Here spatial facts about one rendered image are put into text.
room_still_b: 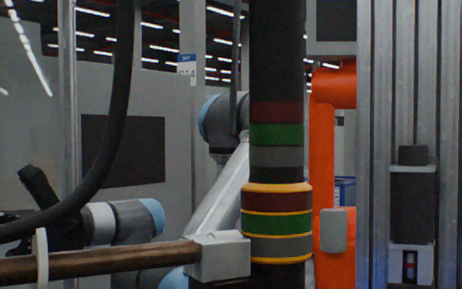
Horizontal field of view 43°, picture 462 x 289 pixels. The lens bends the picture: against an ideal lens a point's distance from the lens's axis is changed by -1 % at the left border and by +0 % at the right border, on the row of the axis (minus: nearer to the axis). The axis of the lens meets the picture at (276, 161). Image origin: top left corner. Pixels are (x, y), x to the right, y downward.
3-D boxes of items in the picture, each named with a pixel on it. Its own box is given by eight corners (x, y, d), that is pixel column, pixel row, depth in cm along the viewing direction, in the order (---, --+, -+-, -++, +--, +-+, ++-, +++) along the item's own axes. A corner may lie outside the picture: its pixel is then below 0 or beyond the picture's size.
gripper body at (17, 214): (19, 272, 90) (91, 260, 98) (21, 219, 88) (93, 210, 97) (0, 258, 95) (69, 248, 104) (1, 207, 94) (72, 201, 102)
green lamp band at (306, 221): (261, 238, 32) (261, 216, 32) (228, 227, 36) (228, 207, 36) (327, 231, 35) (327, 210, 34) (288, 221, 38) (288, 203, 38)
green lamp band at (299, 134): (266, 145, 33) (266, 123, 33) (238, 144, 36) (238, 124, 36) (315, 144, 34) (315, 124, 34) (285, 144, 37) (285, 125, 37)
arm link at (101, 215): (116, 207, 100) (92, 197, 106) (91, 210, 97) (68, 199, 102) (114, 249, 101) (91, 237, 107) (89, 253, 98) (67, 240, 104)
